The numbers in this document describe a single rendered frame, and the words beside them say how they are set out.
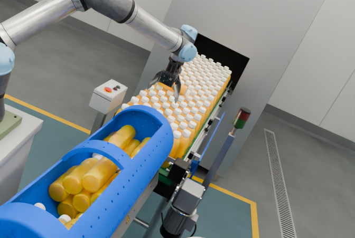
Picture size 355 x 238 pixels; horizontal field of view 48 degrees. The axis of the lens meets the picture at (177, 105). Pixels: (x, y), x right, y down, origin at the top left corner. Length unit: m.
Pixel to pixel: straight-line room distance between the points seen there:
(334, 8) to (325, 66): 0.81
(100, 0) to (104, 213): 0.66
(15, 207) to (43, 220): 0.08
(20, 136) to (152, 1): 4.61
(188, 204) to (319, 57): 4.31
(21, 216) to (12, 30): 0.65
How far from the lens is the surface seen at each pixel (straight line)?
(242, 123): 2.09
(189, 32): 1.72
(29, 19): 1.43
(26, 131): 1.45
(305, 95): 6.17
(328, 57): 6.05
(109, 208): 1.19
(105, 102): 1.99
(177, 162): 1.88
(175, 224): 2.12
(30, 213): 1.04
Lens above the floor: 1.95
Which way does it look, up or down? 23 degrees down
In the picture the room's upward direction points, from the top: 25 degrees clockwise
